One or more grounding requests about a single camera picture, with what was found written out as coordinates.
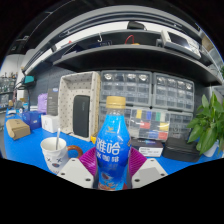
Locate dark grey flat box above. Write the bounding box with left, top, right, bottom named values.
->
left=46, top=88, right=60, bottom=117

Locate yellow multimeter with red leads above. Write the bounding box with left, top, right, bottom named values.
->
left=90, top=132, right=99, bottom=145

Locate clear organizer with coloured parts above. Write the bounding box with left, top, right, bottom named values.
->
left=98, top=102, right=194, bottom=142

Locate black rectangular device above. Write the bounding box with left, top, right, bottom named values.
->
left=72, top=94, right=91, bottom=139

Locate black box with white label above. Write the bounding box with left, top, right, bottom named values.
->
left=130, top=138, right=164, bottom=158

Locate purple bag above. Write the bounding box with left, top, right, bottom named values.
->
left=37, top=93, right=49, bottom=115

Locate blue drink bottle gold cap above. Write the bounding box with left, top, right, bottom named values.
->
left=94, top=95, right=132, bottom=192

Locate small black rounded device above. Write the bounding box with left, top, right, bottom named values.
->
left=127, top=20, right=147, bottom=31

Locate white mug brown handle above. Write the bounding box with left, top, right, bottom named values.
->
left=39, top=136, right=84, bottom=175

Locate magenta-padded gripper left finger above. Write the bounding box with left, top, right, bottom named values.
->
left=57, top=147, right=101, bottom=190

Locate white spoon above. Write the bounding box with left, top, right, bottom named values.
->
left=54, top=127, right=62, bottom=150

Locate small white box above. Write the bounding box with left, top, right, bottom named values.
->
left=40, top=114, right=61, bottom=134

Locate green potted plant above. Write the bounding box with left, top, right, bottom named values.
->
left=186, top=93, right=224, bottom=158

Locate black wall shelf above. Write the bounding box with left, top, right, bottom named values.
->
left=51, top=29, right=223, bottom=86

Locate small brown cardboard box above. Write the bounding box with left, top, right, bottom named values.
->
left=5, top=118, right=32, bottom=141

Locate white oscilloscope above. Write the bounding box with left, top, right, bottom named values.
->
left=160, top=29, right=203, bottom=60

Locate yellow tool with red leads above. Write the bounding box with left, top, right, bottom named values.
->
left=124, top=34, right=142, bottom=46

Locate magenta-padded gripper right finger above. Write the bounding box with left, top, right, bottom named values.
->
left=127, top=147, right=168, bottom=190

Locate white perforated tray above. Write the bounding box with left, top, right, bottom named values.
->
left=57, top=70, right=102, bottom=143

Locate blue box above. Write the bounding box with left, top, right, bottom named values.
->
left=21, top=110, right=43, bottom=131

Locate black zip case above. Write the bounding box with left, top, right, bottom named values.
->
left=162, top=136, right=201, bottom=163

